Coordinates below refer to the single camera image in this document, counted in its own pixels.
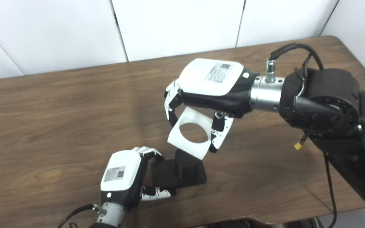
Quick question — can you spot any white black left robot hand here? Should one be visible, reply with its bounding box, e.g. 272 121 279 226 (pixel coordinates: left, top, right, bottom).
100 147 176 211

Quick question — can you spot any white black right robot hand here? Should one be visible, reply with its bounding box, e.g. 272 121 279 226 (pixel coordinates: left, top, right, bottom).
164 58 259 154

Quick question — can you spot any black peg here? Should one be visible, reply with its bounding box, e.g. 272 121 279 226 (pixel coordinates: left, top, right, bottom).
152 149 208 189

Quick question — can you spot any white square piece with hole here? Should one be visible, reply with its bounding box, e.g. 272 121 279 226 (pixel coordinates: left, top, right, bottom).
167 106 213 160

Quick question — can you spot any dark robot body base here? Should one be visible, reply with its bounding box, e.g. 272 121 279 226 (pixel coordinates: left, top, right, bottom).
198 216 324 228

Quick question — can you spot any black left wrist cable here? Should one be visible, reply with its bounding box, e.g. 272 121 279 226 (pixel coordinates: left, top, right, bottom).
57 204 102 228

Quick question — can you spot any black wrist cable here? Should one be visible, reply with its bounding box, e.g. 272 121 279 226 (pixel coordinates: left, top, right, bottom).
57 204 102 228
266 43 338 228

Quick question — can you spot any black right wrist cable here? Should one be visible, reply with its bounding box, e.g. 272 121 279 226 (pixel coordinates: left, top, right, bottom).
266 43 338 228

